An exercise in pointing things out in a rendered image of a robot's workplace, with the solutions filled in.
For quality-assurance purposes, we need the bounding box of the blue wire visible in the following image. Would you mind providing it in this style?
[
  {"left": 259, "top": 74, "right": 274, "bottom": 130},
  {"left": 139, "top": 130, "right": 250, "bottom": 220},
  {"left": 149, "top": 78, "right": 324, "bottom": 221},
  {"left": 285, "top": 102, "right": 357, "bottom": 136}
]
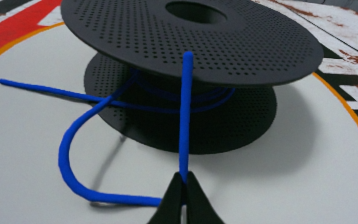
[{"left": 0, "top": 52, "right": 235, "bottom": 207}]

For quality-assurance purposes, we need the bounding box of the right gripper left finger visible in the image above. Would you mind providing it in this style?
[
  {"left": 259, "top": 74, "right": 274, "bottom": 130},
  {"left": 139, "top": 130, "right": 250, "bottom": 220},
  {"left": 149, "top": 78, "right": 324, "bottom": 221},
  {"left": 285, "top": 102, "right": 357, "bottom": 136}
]
[{"left": 146, "top": 171, "right": 182, "bottom": 224}]

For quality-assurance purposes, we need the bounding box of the orange painted ring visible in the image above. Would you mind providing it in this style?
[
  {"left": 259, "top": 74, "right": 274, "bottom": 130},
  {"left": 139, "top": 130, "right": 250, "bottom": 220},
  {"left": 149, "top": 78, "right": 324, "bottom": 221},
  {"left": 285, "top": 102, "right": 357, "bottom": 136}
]
[{"left": 0, "top": 22, "right": 358, "bottom": 126}]

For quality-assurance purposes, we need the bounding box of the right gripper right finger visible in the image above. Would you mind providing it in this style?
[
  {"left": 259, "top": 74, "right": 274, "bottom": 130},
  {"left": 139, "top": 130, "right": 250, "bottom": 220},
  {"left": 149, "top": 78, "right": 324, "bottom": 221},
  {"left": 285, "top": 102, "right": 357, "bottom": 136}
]
[{"left": 186, "top": 171, "right": 226, "bottom": 224}]

